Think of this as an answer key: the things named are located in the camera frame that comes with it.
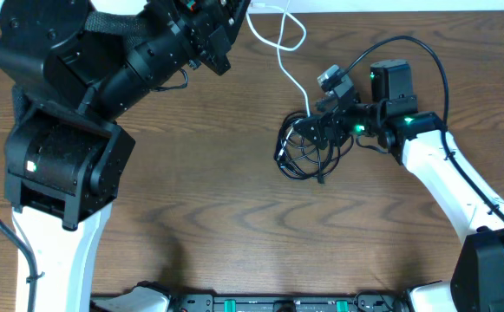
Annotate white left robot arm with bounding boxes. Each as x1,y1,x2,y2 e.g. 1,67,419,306
0,0,249,311

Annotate black USB cable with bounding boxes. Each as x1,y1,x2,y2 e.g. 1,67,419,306
272,110,356,185

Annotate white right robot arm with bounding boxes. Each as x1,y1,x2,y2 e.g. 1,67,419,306
290,106,504,311

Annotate white USB cable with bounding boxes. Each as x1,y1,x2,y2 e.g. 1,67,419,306
245,1,312,118

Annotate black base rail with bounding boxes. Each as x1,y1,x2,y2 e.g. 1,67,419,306
89,281,411,312

